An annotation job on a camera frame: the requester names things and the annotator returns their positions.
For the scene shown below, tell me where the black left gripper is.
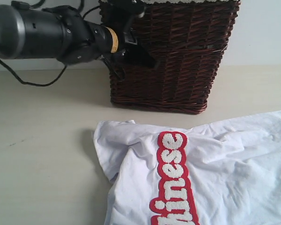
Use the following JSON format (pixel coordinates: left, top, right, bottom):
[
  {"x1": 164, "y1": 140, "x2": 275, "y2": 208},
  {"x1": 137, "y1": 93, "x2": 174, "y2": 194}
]
[{"x1": 102, "y1": 0, "x2": 159, "y2": 80}]

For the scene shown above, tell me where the dark brown wicker basket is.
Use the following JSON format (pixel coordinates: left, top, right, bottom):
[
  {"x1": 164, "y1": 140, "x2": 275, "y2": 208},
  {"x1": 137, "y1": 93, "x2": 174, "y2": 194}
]
[{"x1": 110, "y1": 0, "x2": 240, "y2": 114}]

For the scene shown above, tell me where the white t-shirt red lettering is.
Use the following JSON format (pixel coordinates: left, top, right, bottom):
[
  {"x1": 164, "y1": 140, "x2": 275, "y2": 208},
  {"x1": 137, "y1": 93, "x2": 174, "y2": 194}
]
[{"x1": 94, "y1": 111, "x2": 281, "y2": 225}]

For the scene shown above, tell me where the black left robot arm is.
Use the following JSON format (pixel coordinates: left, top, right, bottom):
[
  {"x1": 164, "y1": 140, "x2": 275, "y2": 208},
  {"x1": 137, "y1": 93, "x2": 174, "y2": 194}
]
[{"x1": 0, "y1": 0, "x2": 158, "y2": 74}]

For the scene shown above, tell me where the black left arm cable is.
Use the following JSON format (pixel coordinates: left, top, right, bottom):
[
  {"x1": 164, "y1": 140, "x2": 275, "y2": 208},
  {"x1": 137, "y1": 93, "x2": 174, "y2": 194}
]
[{"x1": 0, "y1": 0, "x2": 104, "y2": 87}]

